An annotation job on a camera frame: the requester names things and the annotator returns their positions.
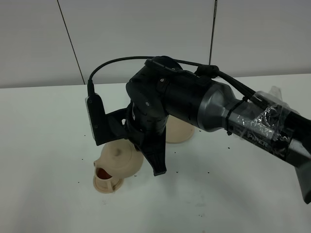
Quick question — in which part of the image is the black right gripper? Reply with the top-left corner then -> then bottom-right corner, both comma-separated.
107,56 -> 185,176

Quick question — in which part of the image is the beige teapot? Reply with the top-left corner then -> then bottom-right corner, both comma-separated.
94,139 -> 144,179

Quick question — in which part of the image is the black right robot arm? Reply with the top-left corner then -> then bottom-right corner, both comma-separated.
97,56 -> 311,203

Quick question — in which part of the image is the beige teapot saucer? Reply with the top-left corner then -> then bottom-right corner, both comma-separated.
166,115 -> 195,144

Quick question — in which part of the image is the beige teacup near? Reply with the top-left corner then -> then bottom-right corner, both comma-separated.
93,167 -> 124,194

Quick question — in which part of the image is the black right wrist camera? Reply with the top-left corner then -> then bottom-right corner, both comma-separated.
86,93 -> 114,146

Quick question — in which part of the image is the black camera cable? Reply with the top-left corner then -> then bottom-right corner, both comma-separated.
87,56 -> 258,102

